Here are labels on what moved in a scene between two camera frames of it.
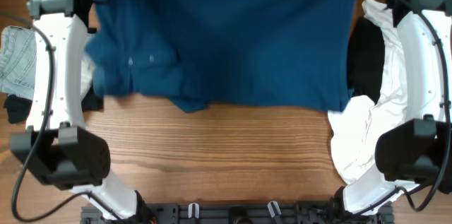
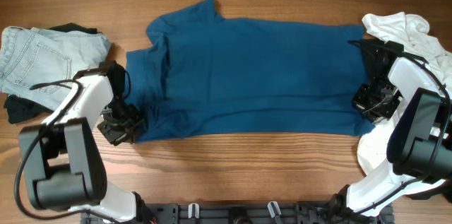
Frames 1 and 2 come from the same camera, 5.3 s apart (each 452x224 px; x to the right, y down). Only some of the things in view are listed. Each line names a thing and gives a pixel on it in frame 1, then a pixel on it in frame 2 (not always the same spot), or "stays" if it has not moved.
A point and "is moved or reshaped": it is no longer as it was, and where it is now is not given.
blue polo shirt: (206, 38) is moved or reshaped
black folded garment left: (18, 107) stays
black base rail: (242, 213) stays
